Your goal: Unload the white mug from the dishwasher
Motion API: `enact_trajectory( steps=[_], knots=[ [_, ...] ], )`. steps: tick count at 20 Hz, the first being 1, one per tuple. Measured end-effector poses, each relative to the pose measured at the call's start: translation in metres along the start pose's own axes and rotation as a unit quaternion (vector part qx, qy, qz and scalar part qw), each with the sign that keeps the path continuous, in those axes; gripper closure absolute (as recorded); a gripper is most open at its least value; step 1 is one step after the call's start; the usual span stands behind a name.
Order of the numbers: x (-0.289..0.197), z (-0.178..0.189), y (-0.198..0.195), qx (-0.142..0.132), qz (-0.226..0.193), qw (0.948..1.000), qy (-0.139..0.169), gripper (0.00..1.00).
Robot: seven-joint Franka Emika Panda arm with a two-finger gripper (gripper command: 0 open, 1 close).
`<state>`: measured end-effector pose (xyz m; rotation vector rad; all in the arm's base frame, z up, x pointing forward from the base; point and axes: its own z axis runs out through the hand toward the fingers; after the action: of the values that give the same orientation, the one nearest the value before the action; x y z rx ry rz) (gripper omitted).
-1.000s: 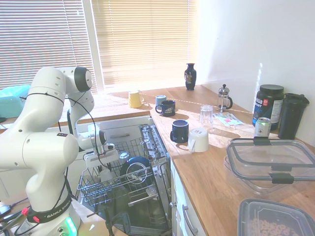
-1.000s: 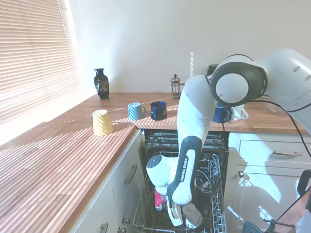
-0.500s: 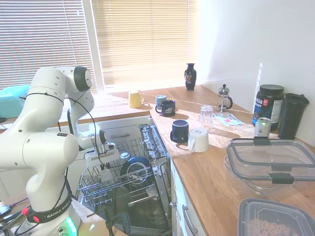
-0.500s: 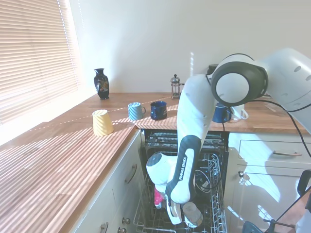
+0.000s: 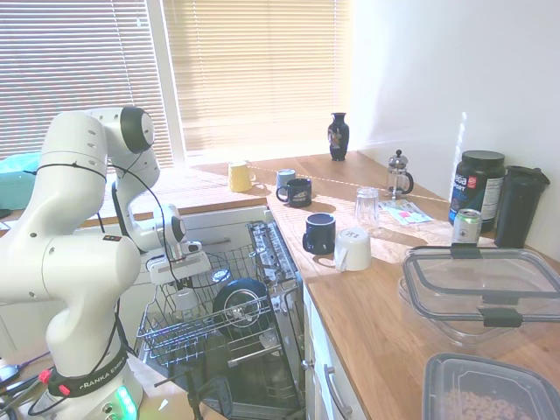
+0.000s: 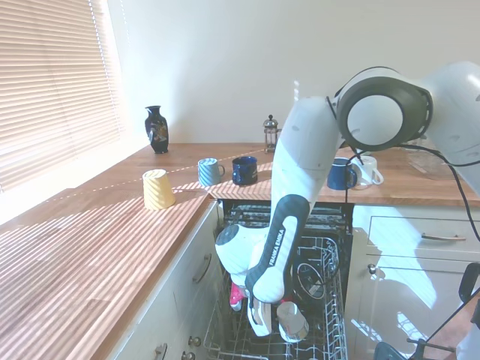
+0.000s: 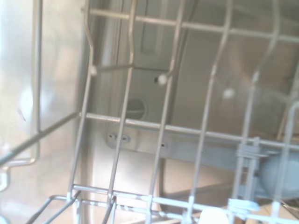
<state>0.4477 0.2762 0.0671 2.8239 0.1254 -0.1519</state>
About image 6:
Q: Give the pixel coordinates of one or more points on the round metal cabinet knob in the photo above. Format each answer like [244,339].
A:
[194,341]
[371,268]
[188,355]

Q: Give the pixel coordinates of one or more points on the dark blue enamel mug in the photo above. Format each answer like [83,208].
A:
[243,172]

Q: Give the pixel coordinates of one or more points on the dark grey stand base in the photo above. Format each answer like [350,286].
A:
[386,352]

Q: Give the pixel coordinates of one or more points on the navy blue mug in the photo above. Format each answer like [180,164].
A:
[339,176]

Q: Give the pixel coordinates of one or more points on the cream white mug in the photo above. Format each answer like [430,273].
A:
[369,170]

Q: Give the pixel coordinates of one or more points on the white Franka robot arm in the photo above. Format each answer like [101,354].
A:
[300,150]

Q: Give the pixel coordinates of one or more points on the yellow ribbed cup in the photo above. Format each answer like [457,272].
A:
[158,189]

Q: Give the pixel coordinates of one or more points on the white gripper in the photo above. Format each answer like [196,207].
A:
[260,318]

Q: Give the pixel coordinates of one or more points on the blue-grey striped mug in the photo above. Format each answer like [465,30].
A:
[208,172]

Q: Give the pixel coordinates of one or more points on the white mug with gold rim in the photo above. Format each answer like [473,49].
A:
[294,322]

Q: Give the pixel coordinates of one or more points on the black camera stand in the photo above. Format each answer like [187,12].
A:
[468,281]

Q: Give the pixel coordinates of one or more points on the glass french press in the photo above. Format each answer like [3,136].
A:
[270,135]

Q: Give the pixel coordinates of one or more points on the dark blue painted vase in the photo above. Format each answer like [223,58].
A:
[157,131]

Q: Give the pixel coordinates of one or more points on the clear plastic container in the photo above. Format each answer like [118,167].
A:
[427,161]

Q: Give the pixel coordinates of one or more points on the window blinds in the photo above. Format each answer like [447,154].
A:
[56,93]

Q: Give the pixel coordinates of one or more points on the built-in dishwasher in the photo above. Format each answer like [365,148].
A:
[247,215]

